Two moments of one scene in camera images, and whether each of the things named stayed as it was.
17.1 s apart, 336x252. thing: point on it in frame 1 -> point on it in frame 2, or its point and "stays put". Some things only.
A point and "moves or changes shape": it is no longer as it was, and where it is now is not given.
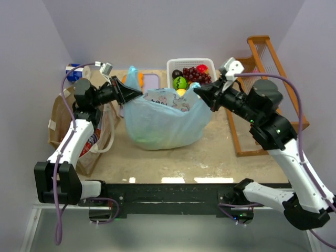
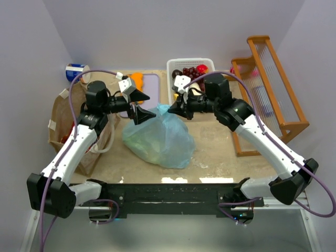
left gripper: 118,90 -> 132,107
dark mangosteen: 176,73 stays put
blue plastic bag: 165,119 moves or changes shape
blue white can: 81,72 stays put
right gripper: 216,95 -> 185,106
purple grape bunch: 191,75 stays put
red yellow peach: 202,68 stays put
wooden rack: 265,65 stays put
